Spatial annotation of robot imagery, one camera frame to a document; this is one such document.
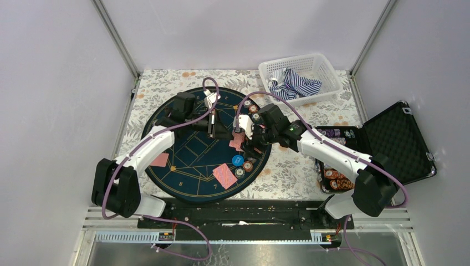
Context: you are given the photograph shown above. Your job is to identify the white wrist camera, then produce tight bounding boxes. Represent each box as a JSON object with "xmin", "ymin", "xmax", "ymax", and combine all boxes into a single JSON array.
[
  {"xmin": 233, "ymin": 115, "xmax": 254, "ymax": 140},
  {"xmin": 203, "ymin": 90, "xmax": 220, "ymax": 109}
]

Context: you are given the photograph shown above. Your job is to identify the black aluminium poker case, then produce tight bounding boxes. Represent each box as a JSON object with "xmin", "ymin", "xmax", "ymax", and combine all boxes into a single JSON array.
[{"xmin": 316, "ymin": 100, "xmax": 437, "ymax": 185}]

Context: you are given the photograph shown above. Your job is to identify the red card seat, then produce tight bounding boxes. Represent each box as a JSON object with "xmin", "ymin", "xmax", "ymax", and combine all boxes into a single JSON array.
[
  {"xmin": 229, "ymin": 132, "xmax": 245, "ymax": 152},
  {"xmin": 149, "ymin": 153, "xmax": 169, "ymax": 167},
  {"xmin": 213, "ymin": 163, "xmax": 237, "ymax": 190}
]

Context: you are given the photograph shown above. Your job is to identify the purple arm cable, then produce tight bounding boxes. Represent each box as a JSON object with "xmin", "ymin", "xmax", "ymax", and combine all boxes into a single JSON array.
[
  {"xmin": 101, "ymin": 77, "xmax": 220, "ymax": 262},
  {"xmin": 234, "ymin": 91, "xmax": 409, "ymax": 266}
]

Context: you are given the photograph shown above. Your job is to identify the red chip stack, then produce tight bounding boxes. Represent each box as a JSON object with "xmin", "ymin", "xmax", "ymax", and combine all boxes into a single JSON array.
[
  {"xmin": 248, "ymin": 105, "xmax": 258, "ymax": 114},
  {"xmin": 242, "ymin": 161, "xmax": 253, "ymax": 172}
]

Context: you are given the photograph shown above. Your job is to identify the red card bottom seat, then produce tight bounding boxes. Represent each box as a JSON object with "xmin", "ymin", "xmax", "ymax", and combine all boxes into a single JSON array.
[{"xmin": 213, "ymin": 163, "xmax": 237, "ymax": 190}]

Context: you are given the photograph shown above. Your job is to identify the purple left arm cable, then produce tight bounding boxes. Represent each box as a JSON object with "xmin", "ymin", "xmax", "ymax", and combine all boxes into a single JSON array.
[{"xmin": 101, "ymin": 77, "xmax": 220, "ymax": 262}]

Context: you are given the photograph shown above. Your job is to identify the green blue 50 chip stack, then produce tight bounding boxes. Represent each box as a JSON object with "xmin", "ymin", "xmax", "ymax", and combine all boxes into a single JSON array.
[{"xmin": 234, "ymin": 167, "xmax": 246, "ymax": 179}]

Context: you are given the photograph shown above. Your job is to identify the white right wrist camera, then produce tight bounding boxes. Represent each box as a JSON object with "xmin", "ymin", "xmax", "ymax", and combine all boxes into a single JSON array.
[{"xmin": 233, "ymin": 115, "xmax": 254, "ymax": 140}]

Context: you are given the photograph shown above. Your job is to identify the blue white striped cloth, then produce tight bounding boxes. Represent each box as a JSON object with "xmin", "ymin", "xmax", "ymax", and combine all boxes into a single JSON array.
[{"xmin": 268, "ymin": 68, "xmax": 323, "ymax": 101}]

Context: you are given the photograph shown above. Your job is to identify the red playing card deck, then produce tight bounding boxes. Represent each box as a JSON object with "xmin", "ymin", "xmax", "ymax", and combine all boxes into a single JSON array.
[{"xmin": 208, "ymin": 109, "xmax": 216, "ymax": 139}]

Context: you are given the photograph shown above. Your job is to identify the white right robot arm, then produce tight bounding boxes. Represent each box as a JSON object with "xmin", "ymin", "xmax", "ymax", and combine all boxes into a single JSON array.
[{"xmin": 233, "ymin": 104, "xmax": 398, "ymax": 228}]

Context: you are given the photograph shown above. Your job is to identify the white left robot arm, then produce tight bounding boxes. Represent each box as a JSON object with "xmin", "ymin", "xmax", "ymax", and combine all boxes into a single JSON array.
[{"xmin": 91, "ymin": 89, "xmax": 231, "ymax": 228}]

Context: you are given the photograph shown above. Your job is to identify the red chips in case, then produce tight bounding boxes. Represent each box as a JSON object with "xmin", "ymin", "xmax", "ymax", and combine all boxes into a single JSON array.
[{"xmin": 324, "ymin": 168, "xmax": 355, "ymax": 191}]

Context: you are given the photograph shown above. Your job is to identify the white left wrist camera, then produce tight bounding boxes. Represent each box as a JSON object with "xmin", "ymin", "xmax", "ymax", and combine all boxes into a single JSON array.
[{"xmin": 203, "ymin": 90, "xmax": 220, "ymax": 109}]

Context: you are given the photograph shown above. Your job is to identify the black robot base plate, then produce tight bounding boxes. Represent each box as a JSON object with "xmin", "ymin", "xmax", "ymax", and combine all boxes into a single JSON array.
[{"xmin": 137, "ymin": 199, "xmax": 355, "ymax": 242}]

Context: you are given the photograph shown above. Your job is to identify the round dark blue poker mat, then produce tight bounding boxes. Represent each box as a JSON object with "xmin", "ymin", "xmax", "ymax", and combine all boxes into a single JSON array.
[{"xmin": 141, "ymin": 87, "xmax": 271, "ymax": 204}]

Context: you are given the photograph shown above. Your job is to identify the floral tablecloth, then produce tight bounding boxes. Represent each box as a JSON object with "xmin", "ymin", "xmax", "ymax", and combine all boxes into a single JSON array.
[{"xmin": 115, "ymin": 69, "xmax": 362, "ymax": 200}]

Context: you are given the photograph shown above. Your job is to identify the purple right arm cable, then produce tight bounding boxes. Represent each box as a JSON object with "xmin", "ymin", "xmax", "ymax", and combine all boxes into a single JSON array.
[{"xmin": 234, "ymin": 91, "xmax": 409, "ymax": 266}]

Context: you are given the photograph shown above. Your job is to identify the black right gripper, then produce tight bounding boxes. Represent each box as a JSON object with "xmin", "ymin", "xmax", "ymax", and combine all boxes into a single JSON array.
[{"xmin": 241, "ymin": 122, "xmax": 278, "ymax": 161}]

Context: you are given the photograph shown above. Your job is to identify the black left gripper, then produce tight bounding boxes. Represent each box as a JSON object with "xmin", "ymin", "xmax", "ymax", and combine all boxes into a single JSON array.
[{"xmin": 185, "ymin": 109, "xmax": 234, "ymax": 140}]

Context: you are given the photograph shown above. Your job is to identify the white plastic basket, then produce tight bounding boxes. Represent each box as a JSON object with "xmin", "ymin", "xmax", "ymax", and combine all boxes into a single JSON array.
[{"xmin": 258, "ymin": 53, "xmax": 343, "ymax": 106}]

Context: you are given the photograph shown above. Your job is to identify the blue small blind button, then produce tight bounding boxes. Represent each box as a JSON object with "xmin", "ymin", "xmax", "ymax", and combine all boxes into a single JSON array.
[{"xmin": 232, "ymin": 155, "xmax": 244, "ymax": 167}]

